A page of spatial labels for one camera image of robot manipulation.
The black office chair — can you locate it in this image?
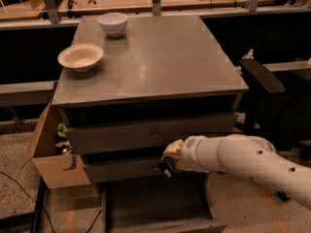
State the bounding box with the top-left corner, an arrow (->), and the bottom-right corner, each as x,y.
238,58 -> 311,207

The grey middle drawer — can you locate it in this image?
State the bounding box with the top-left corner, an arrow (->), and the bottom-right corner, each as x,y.
82,149 -> 222,183

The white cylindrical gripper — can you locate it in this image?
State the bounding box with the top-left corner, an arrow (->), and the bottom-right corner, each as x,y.
162,135 -> 227,174

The brown cardboard box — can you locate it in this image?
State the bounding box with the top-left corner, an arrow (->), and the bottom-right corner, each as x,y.
20,101 -> 90,188

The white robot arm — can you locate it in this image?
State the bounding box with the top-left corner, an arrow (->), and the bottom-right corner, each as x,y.
163,134 -> 311,209

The dark blue rxbar wrapper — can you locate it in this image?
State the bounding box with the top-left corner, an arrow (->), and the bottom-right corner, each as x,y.
156,156 -> 178,178

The beige shallow bowl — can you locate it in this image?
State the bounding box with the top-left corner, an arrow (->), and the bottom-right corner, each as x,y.
57,44 -> 104,72

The grey top drawer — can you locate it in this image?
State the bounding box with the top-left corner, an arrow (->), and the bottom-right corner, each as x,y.
66,113 -> 237,154

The black floor cable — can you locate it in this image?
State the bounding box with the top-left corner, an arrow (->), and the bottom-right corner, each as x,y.
0,170 -> 103,233

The grey wooden drawer cabinet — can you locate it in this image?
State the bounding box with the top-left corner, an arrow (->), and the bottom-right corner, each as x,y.
51,14 -> 249,233

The white deep ceramic bowl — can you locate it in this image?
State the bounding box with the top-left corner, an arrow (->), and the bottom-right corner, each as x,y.
97,13 -> 128,37

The open grey bottom drawer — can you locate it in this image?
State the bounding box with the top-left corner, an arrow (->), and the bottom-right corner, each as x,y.
102,173 -> 226,233

